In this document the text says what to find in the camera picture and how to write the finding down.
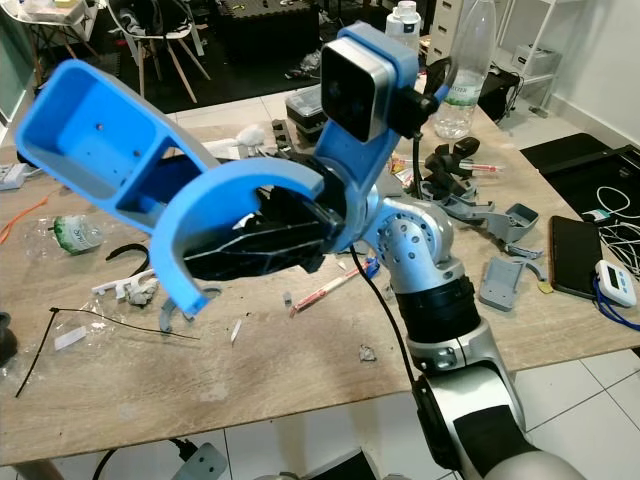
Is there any crushed clear plastic bottle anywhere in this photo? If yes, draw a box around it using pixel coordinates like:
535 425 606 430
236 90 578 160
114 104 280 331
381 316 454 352
48 212 107 257

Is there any black curved strip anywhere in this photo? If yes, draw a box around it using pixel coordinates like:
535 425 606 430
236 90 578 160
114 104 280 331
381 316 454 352
104 242 151 267

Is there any white digital timer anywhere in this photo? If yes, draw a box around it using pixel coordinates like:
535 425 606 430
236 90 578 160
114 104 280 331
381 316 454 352
594 259 640 308

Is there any wooden leg chair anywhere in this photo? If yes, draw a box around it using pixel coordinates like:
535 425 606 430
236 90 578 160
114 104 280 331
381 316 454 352
104 0 203 103

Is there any black hard case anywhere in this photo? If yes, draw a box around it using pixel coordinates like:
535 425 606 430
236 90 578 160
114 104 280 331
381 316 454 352
218 0 353 63

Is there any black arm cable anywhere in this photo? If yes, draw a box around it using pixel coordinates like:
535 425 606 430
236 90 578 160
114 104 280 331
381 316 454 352
348 250 426 401

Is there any blue curved right gripper finger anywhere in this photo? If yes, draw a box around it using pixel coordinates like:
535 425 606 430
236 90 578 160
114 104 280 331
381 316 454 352
150 158 327 320

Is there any white-capped clear water bottle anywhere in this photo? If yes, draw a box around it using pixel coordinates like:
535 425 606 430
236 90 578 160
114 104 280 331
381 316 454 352
384 0 423 53

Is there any pink syringe pen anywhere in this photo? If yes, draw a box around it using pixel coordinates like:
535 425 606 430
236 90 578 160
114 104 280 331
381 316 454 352
288 262 373 319

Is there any grey curved plastic part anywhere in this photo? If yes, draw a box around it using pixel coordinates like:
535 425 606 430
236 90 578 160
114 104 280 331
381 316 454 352
157 288 223 333

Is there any blue scoop right gripper finger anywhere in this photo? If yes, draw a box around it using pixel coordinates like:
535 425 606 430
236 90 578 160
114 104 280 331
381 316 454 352
15 58 219 227

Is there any tall clear plastic bottle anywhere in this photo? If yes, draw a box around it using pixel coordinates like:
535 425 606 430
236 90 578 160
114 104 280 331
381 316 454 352
434 0 502 141

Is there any red white pen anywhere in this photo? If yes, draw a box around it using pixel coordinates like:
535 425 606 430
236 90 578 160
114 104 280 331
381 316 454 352
458 163 507 178

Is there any white plastic bracket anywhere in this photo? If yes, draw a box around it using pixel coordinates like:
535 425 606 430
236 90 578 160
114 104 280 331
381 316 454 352
92 269 161 307

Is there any small white paper tag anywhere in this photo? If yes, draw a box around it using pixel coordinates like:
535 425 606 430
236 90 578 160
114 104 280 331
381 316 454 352
54 326 89 352

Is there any black floor mat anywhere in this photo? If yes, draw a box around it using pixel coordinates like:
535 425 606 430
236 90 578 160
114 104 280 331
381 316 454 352
519 129 640 263

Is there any grey printed bracket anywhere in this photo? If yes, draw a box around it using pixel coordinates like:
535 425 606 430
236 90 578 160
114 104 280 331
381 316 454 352
444 193 543 248

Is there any grey flat printed part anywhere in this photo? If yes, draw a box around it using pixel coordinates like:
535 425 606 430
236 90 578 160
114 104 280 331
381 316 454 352
477 257 523 312

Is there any black cable tie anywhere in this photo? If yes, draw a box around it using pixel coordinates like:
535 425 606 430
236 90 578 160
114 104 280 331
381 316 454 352
15 307 203 399

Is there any black screw organiser box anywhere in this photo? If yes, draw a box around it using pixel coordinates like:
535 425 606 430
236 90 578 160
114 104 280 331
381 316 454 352
284 85 327 153

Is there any orange cable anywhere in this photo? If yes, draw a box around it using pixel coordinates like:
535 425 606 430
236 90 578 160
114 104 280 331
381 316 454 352
0 193 53 243

